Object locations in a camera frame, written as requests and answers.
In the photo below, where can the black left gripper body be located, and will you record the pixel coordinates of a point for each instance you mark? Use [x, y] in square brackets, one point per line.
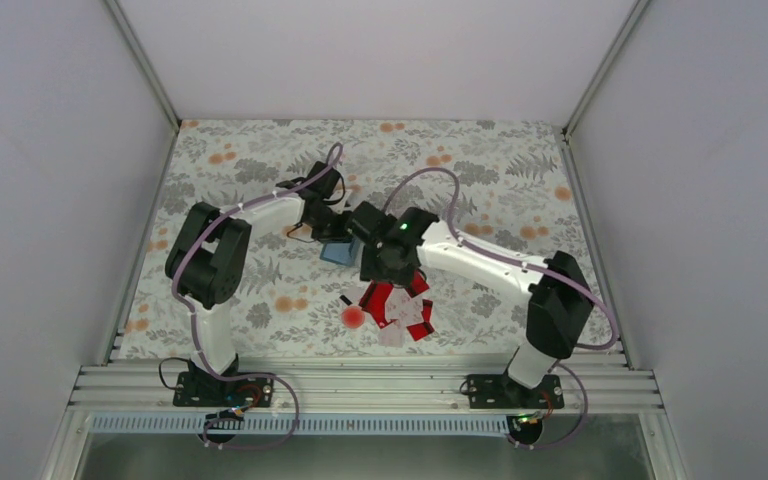
[325, 227]

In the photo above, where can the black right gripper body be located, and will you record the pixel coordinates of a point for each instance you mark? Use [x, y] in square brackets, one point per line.
[382, 268]

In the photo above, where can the blue leather card holder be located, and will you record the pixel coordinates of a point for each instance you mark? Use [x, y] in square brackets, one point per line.
[341, 253]

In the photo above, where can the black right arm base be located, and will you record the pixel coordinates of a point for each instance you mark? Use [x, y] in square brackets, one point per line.
[498, 392]

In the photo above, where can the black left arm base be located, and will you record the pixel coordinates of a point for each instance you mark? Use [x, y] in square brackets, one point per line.
[196, 388]

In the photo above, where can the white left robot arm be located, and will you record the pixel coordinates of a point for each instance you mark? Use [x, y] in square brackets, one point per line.
[207, 260]

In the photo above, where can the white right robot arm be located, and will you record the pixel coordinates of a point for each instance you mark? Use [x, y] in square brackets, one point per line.
[552, 290]

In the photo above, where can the red card with black stripe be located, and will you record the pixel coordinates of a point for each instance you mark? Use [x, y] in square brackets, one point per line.
[373, 302]

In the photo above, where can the white floral card in pile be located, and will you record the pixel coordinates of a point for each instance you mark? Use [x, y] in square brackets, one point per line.
[400, 311]

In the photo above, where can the small red card right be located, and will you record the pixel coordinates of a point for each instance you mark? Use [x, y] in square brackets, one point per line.
[427, 306]

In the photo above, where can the white card with red circle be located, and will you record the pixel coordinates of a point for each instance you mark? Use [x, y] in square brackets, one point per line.
[352, 316]

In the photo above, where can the aluminium corner post right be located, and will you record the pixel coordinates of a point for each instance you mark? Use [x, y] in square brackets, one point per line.
[616, 47]

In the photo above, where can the aluminium corner post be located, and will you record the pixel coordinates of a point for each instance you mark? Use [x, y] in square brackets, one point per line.
[137, 51]
[616, 47]

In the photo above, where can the aluminium rail frame front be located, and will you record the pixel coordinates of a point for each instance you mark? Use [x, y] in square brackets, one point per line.
[365, 386]

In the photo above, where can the white cable duct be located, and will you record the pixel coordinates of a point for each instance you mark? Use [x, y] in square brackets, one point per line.
[306, 424]

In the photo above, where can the aluminium corner post left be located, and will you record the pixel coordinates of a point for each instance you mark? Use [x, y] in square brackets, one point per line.
[137, 51]

